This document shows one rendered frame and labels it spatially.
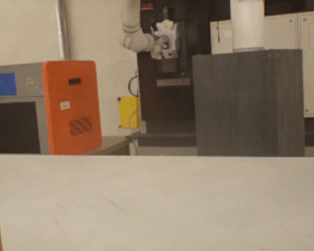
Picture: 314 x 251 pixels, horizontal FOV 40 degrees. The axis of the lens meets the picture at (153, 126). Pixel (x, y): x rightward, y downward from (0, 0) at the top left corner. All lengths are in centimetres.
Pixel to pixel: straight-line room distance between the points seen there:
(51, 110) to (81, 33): 197
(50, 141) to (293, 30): 118
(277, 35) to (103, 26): 186
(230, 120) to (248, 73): 14
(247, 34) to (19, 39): 302
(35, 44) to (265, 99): 302
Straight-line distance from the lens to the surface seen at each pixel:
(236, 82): 117
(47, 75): 179
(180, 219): 49
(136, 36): 169
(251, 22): 125
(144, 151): 221
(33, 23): 397
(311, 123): 213
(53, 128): 181
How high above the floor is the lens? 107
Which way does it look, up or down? 7 degrees down
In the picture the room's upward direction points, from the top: 4 degrees counter-clockwise
